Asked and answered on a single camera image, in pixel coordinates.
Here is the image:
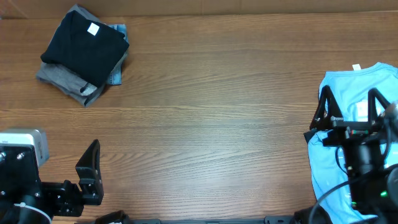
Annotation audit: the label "light blue t-shirt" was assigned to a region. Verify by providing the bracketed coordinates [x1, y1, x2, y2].
[308, 62, 397, 223]

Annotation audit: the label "folded grey shorts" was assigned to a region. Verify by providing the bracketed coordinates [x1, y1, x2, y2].
[35, 3, 128, 108]

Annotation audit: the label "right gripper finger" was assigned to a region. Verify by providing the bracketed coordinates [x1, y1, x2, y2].
[310, 85, 343, 131]
[368, 88, 390, 124]

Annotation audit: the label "black t-shirt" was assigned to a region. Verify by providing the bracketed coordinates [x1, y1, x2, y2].
[40, 10, 129, 87]

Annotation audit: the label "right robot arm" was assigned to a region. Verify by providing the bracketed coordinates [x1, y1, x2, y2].
[303, 85, 397, 223]

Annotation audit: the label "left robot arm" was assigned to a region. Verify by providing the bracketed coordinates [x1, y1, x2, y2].
[1, 139, 104, 224]

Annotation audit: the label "dark garment under blue shirt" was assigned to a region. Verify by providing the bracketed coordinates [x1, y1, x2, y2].
[303, 129, 317, 144]

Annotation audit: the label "folded blue jeans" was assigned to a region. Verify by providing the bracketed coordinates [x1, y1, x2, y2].
[106, 24, 129, 85]

